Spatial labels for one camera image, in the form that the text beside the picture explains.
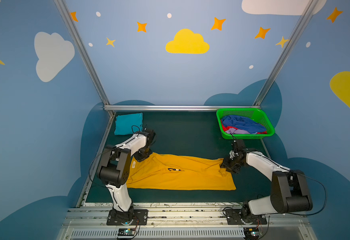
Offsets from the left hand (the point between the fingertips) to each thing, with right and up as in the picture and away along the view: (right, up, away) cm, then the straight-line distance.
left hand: (146, 158), depth 94 cm
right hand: (+49, -4, -4) cm, 49 cm away
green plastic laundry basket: (+81, +31, +21) cm, 89 cm away
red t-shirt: (+54, +20, +8) cm, 58 cm away
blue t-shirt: (+67, +21, +9) cm, 71 cm away
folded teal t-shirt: (-17, +22, +18) cm, 33 cm away
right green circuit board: (+56, -32, -22) cm, 68 cm away
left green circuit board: (-5, -31, -23) cm, 38 cm away
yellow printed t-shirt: (+11, -8, -3) cm, 14 cm away
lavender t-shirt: (+59, +17, +8) cm, 62 cm away
